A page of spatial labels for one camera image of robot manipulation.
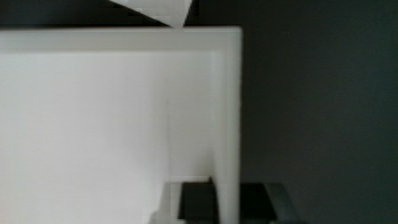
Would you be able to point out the white drawer cabinet frame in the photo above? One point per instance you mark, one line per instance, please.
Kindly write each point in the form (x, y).
(119, 123)

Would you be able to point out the white L-shaped boundary wall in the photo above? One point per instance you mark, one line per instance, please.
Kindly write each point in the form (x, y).
(163, 10)

